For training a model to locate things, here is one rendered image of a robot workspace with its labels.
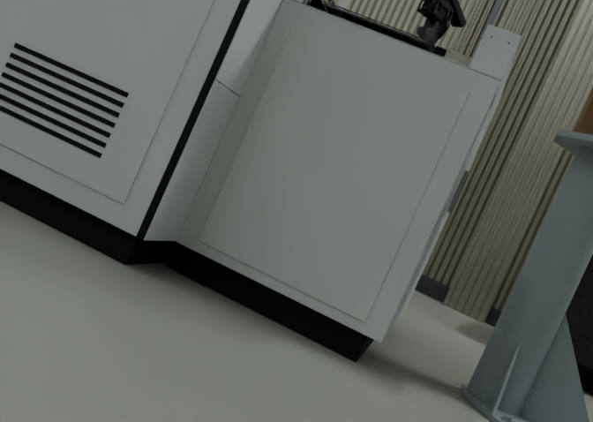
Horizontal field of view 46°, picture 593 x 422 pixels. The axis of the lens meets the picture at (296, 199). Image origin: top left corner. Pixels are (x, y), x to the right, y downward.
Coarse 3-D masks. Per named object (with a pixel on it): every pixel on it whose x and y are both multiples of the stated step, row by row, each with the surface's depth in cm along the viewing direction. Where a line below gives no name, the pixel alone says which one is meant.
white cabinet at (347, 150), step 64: (256, 64) 190; (320, 64) 186; (384, 64) 182; (448, 64) 179; (256, 128) 188; (320, 128) 185; (384, 128) 181; (448, 128) 177; (256, 192) 187; (320, 192) 183; (384, 192) 180; (448, 192) 177; (192, 256) 193; (256, 256) 186; (320, 256) 182; (384, 256) 179; (320, 320) 184; (384, 320) 178
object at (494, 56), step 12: (492, 36) 183; (504, 36) 182; (516, 36) 181; (480, 48) 183; (492, 48) 183; (504, 48) 182; (516, 48) 181; (480, 60) 183; (492, 60) 182; (504, 60) 182; (492, 72) 182; (504, 72) 182; (504, 84) 222; (492, 108) 215
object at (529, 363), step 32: (576, 160) 200; (576, 192) 196; (544, 224) 201; (576, 224) 194; (544, 256) 197; (576, 256) 194; (544, 288) 195; (576, 288) 199; (512, 320) 198; (544, 320) 195; (512, 352) 196; (544, 352) 198; (480, 384) 199; (512, 384) 195; (544, 384) 200; (576, 384) 198; (512, 416) 195; (544, 416) 199; (576, 416) 197
